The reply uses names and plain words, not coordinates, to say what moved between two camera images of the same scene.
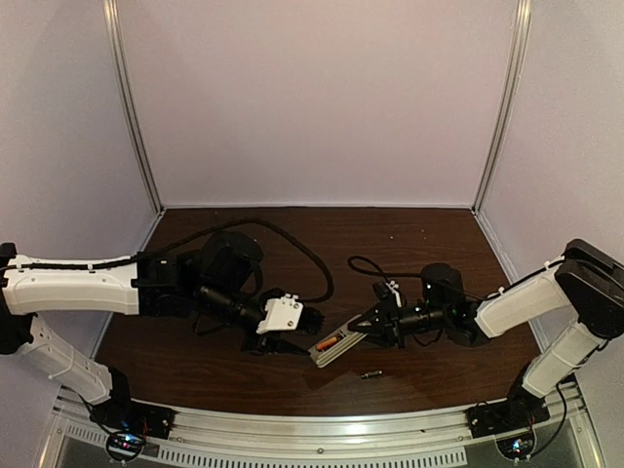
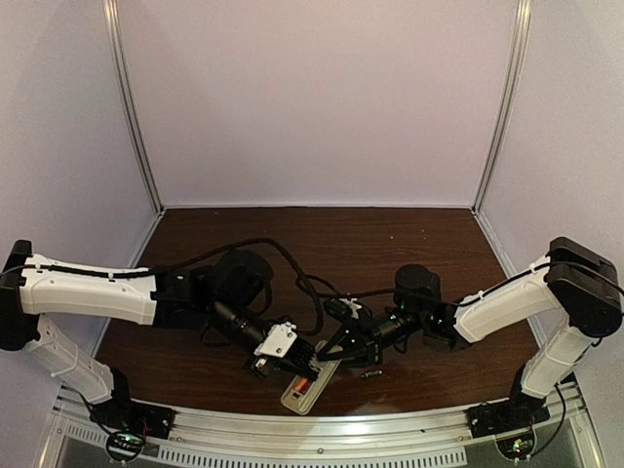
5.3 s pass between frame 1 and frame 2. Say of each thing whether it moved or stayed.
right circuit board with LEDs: stayed
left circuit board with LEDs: stayed
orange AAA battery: moved
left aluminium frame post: stayed
